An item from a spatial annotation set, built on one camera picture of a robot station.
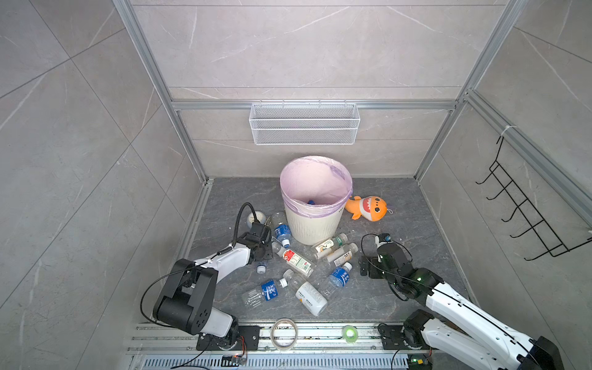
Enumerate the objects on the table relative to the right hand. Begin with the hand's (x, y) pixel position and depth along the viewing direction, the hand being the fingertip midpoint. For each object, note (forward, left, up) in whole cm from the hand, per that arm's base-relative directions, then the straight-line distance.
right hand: (369, 258), depth 83 cm
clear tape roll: (-26, +33, -7) cm, 43 cm away
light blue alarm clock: (+22, +43, -3) cm, 49 cm away
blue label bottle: (+14, +33, -1) cm, 36 cm away
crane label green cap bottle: (+5, +18, -2) cm, 19 cm away
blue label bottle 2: (+29, +20, -3) cm, 36 cm away
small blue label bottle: (-6, +12, -3) cm, 13 cm away
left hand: (+9, +41, -5) cm, 42 cm away
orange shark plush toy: (+23, -6, 0) cm, 24 cm away
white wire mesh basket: (+54, +23, +22) cm, 63 cm away
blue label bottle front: (-12, +41, -2) cm, 43 cm away
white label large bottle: (-12, +24, -2) cm, 26 cm away
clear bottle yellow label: (+3, +9, -3) cm, 10 cm away
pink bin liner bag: (+31, +18, +6) cm, 36 cm away
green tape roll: (-23, +9, -8) cm, 26 cm away
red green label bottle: (+1, +28, -2) cm, 28 cm away
